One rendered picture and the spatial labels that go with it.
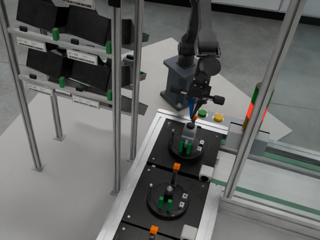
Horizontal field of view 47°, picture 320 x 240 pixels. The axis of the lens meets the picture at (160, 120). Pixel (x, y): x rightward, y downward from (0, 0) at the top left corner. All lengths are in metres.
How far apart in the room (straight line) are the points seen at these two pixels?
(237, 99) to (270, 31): 2.51
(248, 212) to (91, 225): 0.55
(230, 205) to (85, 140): 0.65
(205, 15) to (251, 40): 2.78
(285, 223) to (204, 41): 0.68
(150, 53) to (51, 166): 0.90
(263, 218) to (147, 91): 0.82
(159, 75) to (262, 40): 2.33
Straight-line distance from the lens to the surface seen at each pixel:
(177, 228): 1.22
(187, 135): 1.34
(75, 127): 1.63
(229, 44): 3.92
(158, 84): 1.86
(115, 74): 1.01
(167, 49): 2.12
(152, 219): 1.22
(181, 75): 1.60
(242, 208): 1.35
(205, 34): 1.26
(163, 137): 1.44
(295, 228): 1.41
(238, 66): 3.62
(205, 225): 1.26
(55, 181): 1.46
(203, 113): 1.57
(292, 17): 0.89
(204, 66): 1.17
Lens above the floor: 2.02
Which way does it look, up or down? 44 degrees down
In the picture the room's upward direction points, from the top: 6 degrees clockwise
